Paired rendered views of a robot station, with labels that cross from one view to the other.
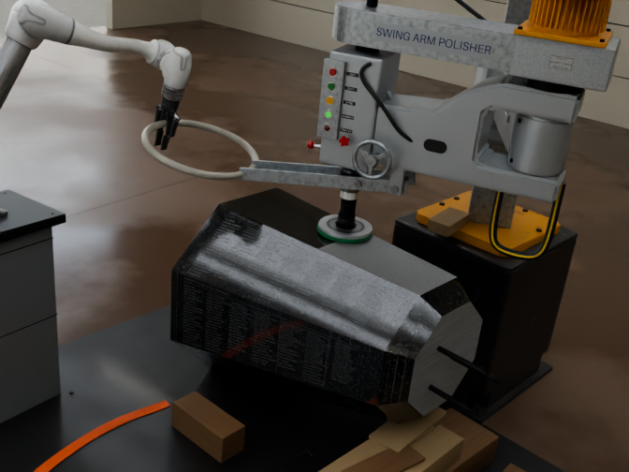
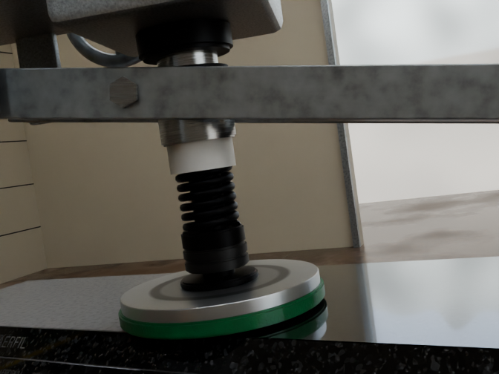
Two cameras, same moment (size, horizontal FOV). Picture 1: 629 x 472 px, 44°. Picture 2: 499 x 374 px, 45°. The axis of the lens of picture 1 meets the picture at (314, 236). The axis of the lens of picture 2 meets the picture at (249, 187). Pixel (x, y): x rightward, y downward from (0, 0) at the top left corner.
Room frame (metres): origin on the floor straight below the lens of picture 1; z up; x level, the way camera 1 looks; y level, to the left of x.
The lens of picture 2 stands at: (3.48, -0.21, 0.98)
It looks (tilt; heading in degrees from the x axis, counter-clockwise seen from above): 3 degrees down; 168
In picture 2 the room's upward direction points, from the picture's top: 8 degrees counter-clockwise
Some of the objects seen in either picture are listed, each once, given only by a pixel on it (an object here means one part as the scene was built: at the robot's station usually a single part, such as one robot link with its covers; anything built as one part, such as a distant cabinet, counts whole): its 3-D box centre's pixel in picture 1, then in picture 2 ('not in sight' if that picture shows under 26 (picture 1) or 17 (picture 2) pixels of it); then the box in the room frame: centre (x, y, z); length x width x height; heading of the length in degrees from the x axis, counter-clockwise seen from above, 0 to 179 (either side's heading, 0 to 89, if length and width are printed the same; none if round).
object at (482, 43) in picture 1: (465, 45); not in sight; (2.72, -0.44, 1.61); 0.96 x 0.25 x 0.17; 69
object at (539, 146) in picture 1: (540, 140); not in sight; (2.61, -0.73, 1.34); 0.19 x 0.19 x 0.20
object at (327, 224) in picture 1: (345, 226); (220, 286); (2.84, -0.12, 0.85); 0.21 x 0.21 x 0.01
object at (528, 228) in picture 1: (488, 220); not in sight; (3.26, -0.77, 0.76); 0.49 x 0.49 x 0.05; 49
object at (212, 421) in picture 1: (208, 425); not in sight; (2.51, 0.34, 0.07); 0.30 x 0.12 x 0.12; 50
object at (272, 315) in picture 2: (344, 227); (220, 289); (2.84, -0.12, 0.84); 0.22 x 0.22 x 0.04
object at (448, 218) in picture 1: (448, 221); not in sight; (3.10, -0.56, 0.81); 0.20 x 0.10 x 0.05; 147
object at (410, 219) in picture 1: (473, 297); not in sight; (3.26, -0.77, 0.37); 0.66 x 0.66 x 0.74; 49
